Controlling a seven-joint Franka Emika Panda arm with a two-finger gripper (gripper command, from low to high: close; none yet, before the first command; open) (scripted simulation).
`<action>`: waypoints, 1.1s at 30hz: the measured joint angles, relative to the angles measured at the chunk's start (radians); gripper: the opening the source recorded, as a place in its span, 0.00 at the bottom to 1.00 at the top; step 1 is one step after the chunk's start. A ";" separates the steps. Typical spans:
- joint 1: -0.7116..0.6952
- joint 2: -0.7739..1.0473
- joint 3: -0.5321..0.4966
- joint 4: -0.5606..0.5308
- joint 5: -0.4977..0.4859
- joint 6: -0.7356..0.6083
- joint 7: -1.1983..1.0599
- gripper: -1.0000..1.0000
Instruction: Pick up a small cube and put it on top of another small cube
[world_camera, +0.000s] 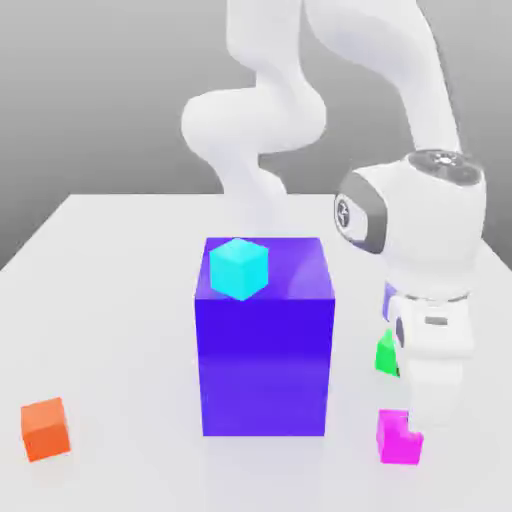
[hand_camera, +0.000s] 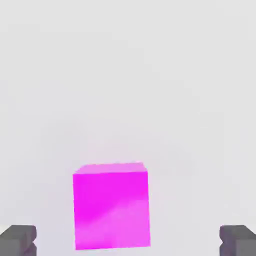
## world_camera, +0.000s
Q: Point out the small cyan cube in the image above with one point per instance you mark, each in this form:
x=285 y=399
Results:
x=239 y=268

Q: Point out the small green cube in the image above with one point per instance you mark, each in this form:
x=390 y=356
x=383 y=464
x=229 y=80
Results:
x=386 y=356

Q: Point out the large blue box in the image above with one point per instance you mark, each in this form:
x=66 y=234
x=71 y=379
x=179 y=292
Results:
x=264 y=368

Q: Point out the small orange cube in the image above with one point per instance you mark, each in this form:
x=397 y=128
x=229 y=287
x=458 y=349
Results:
x=44 y=430

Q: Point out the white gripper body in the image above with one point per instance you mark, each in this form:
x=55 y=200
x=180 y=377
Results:
x=438 y=340

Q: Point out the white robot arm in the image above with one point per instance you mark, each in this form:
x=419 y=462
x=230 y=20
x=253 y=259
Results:
x=256 y=120

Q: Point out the small magenta cube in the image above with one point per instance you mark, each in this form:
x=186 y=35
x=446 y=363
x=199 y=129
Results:
x=396 y=446

